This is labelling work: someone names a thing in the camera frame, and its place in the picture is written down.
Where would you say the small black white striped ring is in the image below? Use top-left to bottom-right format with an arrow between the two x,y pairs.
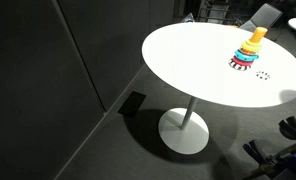
255,70 -> 272,82

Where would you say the orange stand peg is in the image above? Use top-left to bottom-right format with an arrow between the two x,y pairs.
249,26 -> 269,45

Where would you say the white round table base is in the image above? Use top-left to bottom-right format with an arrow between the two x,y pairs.
157,107 -> 210,156

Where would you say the dark metal background rack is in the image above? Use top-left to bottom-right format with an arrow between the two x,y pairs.
197,0 -> 232,25

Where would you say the grey chair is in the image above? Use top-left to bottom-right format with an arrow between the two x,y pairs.
239,2 -> 284,33

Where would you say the white table pedestal pole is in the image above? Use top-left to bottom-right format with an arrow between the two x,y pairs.
179,96 -> 199,131

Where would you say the large black white striped ring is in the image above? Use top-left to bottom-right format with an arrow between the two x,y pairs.
228,58 -> 253,72

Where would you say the red toy ring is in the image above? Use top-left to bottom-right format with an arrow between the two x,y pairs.
231,55 -> 256,67

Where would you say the blue toy ring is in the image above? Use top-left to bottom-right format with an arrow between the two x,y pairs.
234,49 -> 260,63

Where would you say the yellow toy ring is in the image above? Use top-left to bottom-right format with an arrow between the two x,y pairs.
240,40 -> 264,55

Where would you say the black handled spring clamp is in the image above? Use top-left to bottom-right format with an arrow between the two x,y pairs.
278,115 -> 296,148

